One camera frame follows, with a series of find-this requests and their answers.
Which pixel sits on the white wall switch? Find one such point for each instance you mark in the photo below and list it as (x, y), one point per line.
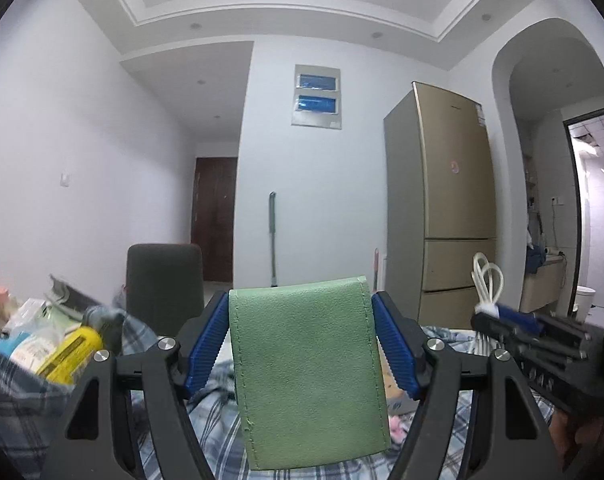
(65, 179)

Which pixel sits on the pink bottle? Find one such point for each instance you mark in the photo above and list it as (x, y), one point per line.
(1, 301)

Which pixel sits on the yellow bottle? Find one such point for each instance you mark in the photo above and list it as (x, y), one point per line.
(69, 355)

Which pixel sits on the wall electrical panel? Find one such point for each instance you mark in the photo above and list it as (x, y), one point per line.
(316, 97)

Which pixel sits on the green leather wallet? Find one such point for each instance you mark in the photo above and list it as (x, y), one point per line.
(307, 370)

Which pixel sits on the beige counter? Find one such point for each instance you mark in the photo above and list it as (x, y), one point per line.
(542, 290)

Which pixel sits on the gold refrigerator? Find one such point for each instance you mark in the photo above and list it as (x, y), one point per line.
(452, 220)

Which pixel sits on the white bucket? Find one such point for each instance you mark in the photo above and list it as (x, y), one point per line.
(585, 300)

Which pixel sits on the grey cloth item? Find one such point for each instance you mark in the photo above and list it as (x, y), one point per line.
(106, 322)

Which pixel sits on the blue plaid blanket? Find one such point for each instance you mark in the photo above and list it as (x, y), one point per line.
(21, 410)

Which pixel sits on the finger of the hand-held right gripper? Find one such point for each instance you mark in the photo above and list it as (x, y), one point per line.
(522, 319)
(492, 325)

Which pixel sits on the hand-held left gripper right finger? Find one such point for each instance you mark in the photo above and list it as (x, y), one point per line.
(398, 352)

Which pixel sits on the pink white plush toy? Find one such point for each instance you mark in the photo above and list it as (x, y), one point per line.
(396, 427)

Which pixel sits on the clear plastic packet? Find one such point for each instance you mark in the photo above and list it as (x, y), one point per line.
(29, 312)

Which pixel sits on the grey chair back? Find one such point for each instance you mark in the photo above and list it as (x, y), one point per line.
(164, 280)

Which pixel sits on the person's right hand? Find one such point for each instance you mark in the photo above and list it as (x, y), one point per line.
(577, 437)

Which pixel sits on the dark blue cloth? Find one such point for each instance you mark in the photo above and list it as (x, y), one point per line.
(535, 261)

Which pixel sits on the dark brown door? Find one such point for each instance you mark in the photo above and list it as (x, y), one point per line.
(214, 220)

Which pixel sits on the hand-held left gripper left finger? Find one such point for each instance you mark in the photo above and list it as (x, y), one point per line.
(206, 352)

